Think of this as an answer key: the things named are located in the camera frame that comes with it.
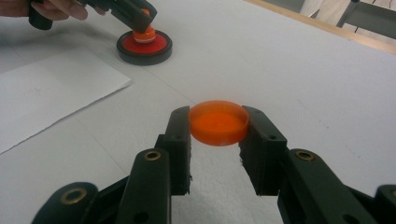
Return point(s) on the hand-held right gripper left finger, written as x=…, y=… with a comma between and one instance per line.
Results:
x=155, y=174

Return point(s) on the small orange stamp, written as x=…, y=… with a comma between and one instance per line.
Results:
x=144, y=35

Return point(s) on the orange round stamp cap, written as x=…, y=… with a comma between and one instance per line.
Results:
x=218, y=124

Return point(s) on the round red ink pad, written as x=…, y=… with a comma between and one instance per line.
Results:
x=132, y=49

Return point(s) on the wooden table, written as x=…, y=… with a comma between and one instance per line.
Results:
x=342, y=32

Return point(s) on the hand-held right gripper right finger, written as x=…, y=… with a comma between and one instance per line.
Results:
x=280, y=174

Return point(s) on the white paper sheet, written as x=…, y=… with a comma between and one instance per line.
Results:
x=46, y=93

